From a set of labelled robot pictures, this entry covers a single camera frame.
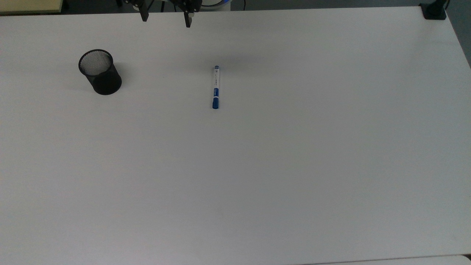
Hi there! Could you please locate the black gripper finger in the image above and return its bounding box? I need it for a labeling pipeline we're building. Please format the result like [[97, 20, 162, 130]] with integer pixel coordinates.
[[124, 0, 149, 22], [178, 0, 201, 28]]

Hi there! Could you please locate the black mesh pen cup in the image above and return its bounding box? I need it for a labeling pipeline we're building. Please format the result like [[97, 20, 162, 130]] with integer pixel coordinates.
[[78, 49, 123, 96]]

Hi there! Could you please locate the blue and white marker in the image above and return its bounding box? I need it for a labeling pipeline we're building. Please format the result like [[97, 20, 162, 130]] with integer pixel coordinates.
[[212, 65, 220, 110]]

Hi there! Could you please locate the black clamp stand base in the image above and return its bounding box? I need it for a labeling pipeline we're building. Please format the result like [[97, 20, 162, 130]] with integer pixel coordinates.
[[419, 0, 450, 21]]

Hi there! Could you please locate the beige table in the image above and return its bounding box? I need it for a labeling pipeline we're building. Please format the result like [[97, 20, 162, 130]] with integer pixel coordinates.
[[0, 0, 64, 15]]

